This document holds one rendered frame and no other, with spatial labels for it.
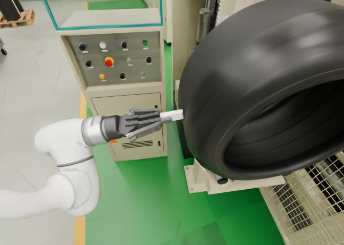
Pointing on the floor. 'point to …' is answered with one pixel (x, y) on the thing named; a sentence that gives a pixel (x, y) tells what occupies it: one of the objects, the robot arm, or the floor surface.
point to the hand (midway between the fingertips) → (172, 115)
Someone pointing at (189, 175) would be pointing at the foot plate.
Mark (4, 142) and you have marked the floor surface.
